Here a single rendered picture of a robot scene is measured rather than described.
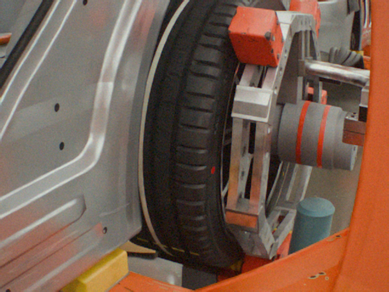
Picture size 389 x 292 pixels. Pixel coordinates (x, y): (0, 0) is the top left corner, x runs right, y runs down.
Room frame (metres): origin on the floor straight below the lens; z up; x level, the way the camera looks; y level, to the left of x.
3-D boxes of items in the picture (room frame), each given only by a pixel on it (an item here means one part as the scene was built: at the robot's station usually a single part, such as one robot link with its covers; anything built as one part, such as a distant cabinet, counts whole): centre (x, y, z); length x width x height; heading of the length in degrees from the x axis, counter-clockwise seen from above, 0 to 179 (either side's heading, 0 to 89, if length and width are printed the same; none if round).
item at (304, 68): (0.93, -0.27, 1.03); 0.19 x 0.18 x 0.11; 65
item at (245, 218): (1.07, -0.20, 0.85); 0.54 x 0.07 x 0.54; 155
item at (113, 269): (0.69, 0.19, 0.71); 0.14 x 0.14 x 0.05; 65
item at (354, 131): (0.83, -0.32, 0.93); 0.09 x 0.05 x 0.05; 65
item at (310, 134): (1.04, -0.27, 0.85); 0.21 x 0.14 x 0.14; 65
